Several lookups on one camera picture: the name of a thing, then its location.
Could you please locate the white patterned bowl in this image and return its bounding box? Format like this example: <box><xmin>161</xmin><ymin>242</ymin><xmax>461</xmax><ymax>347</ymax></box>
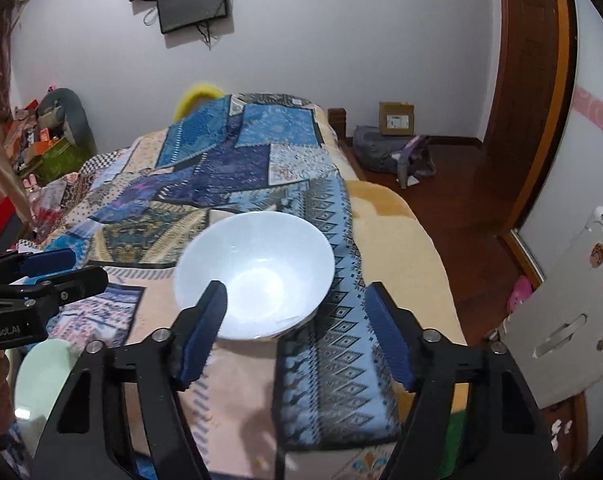
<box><xmin>174</xmin><ymin>211</ymin><xmax>335</xmax><ymax>341</ymax></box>

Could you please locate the pale green plate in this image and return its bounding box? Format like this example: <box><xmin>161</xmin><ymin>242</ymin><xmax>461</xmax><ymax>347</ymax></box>
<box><xmin>14</xmin><ymin>339</ymin><xmax>79</xmax><ymax>457</ymax></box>

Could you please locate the red box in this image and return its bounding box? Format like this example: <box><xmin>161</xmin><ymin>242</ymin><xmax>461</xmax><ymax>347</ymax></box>
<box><xmin>0</xmin><ymin>196</ymin><xmax>23</xmax><ymax>252</ymax></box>

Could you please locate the white stickered suitcase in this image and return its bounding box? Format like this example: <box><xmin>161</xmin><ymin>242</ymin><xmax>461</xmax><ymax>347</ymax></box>
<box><xmin>499</xmin><ymin>206</ymin><xmax>603</xmax><ymax>408</ymax></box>

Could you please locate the cream fleece blanket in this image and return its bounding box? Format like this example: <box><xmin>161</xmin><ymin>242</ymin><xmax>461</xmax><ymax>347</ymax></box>
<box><xmin>110</xmin><ymin>107</ymin><xmax>464</xmax><ymax>479</ymax></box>

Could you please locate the pink slipper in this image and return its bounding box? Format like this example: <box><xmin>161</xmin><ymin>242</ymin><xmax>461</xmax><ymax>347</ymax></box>
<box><xmin>507</xmin><ymin>276</ymin><xmax>533</xmax><ymax>314</ymax></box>

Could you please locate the green storage box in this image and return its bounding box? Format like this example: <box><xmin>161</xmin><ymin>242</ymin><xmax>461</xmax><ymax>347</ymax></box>
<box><xmin>34</xmin><ymin>139</ymin><xmax>93</xmax><ymax>185</ymax></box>

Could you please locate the grey plush toy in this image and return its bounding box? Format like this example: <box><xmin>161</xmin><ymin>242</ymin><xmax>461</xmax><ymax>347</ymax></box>
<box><xmin>37</xmin><ymin>88</ymin><xmax>96</xmax><ymax>156</ymax></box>

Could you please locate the blue patchwork quilt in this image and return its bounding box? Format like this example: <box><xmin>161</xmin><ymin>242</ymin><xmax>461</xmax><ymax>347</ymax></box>
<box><xmin>47</xmin><ymin>94</ymin><xmax>399</xmax><ymax>479</ymax></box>

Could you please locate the yellow pillow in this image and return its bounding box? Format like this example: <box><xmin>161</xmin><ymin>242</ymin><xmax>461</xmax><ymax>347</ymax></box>
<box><xmin>174</xmin><ymin>82</ymin><xmax>226</xmax><ymax>122</ymax></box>

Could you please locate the grey purple backpack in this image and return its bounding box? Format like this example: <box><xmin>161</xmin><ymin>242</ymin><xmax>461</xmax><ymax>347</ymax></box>
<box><xmin>352</xmin><ymin>126</ymin><xmax>437</xmax><ymax>188</ymax></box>

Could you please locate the cardboard box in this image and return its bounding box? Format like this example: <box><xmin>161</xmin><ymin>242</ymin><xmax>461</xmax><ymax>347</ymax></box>
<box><xmin>379</xmin><ymin>102</ymin><xmax>414</xmax><ymax>136</ymax></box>

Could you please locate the wooden door frame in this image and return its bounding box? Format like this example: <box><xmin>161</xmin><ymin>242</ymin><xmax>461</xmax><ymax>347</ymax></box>
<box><xmin>484</xmin><ymin>0</ymin><xmax>577</xmax><ymax>235</ymax></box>

